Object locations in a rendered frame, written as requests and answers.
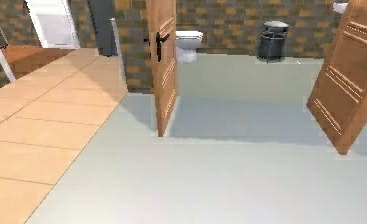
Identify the black mesh waste bin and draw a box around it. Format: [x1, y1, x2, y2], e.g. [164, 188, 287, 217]
[256, 20, 291, 63]

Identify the white room door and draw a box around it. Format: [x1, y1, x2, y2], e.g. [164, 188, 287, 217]
[24, 0, 81, 50]

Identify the brown wooden room door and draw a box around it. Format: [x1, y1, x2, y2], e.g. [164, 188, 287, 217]
[306, 0, 367, 156]
[145, 0, 179, 138]

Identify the black door handle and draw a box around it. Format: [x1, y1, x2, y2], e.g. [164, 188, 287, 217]
[155, 31, 171, 63]

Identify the white toilet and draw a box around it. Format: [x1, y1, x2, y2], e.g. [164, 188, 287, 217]
[175, 30, 204, 64]

